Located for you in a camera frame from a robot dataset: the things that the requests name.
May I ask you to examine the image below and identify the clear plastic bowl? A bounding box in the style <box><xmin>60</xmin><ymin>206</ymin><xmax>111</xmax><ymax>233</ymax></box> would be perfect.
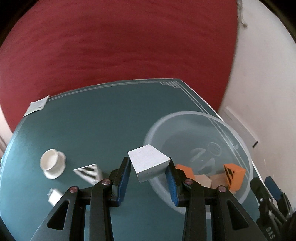
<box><xmin>144</xmin><ymin>111</ymin><xmax>253</xmax><ymax>203</ymax></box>

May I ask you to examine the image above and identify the red quilted mattress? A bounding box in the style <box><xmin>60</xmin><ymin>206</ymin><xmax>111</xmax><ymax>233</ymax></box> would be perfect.
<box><xmin>1</xmin><ymin>1</ymin><xmax>238</xmax><ymax>130</ymax></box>

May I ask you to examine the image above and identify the brown wooden board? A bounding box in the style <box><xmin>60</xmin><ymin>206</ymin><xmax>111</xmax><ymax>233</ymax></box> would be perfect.
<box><xmin>195</xmin><ymin>173</ymin><xmax>229</xmax><ymax>189</ymax></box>

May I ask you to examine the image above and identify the orange striped wedge block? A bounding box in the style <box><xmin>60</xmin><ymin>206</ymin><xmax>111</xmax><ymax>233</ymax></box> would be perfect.
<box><xmin>223</xmin><ymin>163</ymin><xmax>246</xmax><ymax>191</ymax></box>

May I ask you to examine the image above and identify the white striped triangular block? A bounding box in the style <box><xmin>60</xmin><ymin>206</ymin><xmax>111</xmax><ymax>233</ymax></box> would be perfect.
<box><xmin>73</xmin><ymin>164</ymin><xmax>104</xmax><ymax>186</ymax></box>

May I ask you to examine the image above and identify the white striped small wedge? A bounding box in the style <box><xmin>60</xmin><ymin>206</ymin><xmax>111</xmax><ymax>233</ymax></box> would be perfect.
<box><xmin>47</xmin><ymin>188</ymin><xmax>63</xmax><ymax>206</ymax></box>

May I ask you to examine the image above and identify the green table mat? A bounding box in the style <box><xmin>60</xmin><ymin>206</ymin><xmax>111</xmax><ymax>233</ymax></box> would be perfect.
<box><xmin>0</xmin><ymin>78</ymin><xmax>262</xmax><ymax>241</ymax></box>

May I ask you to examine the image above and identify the white paper card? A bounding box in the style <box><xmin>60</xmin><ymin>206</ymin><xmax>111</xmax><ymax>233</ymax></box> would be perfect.
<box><xmin>23</xmin><ymin>95</ymin><xmax>50</xmax><ymax>117</ymax></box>

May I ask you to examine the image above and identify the white rectangular block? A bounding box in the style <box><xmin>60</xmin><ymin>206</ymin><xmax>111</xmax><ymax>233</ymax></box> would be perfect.
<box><xmin>128</xmin><ymin>145</ymin><xmax>170</xmax><ymax>183</ymax></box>

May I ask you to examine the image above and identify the white wall panel box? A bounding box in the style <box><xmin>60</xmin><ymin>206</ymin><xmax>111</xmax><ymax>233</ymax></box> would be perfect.
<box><xmin>221</xmin><ymin>106</ymin><xmax>259</xmax><ymax>149</ymax></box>

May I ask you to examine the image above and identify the orange rectangular block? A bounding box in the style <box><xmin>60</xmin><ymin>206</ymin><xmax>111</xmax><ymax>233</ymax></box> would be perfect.
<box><xmin>176</xmin><ymin>164</ymin><xmax>195</xmax><ymax>180</ymax></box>

